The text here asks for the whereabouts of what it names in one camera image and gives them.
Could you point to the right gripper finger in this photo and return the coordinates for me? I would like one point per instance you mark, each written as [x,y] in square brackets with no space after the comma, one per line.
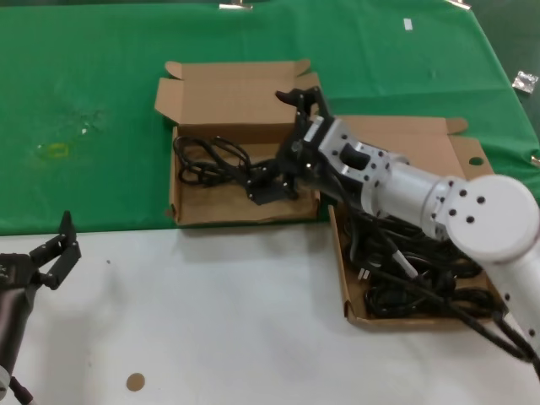
[310,103]
[270,187]

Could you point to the cardboard box round flap hole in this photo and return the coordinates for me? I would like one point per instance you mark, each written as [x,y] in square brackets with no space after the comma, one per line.
[405,135]

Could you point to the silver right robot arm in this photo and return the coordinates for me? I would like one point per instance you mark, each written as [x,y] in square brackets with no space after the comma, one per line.
[485,219]

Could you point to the green table cloth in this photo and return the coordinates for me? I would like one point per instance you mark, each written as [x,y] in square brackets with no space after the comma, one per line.
[84,63]

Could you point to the small white label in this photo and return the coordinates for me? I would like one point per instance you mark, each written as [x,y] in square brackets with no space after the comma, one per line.
[407,24]

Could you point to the cardboard box oval flap hole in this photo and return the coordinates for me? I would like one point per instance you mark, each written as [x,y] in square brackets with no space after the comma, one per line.
[219,206]

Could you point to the round brown cardboard disc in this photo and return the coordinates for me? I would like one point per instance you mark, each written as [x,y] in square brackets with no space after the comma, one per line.
[135,382]

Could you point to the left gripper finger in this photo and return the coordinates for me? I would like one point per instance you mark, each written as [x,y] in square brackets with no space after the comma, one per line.
[61,261]

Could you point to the metal cloth clip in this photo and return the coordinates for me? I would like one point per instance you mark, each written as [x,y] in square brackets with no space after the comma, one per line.
[536,162]
[235,5]
[460,3]

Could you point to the clear plastic bag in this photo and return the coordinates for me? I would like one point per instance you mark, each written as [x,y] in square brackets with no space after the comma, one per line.
[525,81]

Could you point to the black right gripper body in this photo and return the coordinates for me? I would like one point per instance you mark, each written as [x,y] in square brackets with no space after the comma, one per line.
[304,156]

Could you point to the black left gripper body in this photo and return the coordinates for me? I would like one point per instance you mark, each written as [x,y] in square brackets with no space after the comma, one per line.
[14,272]

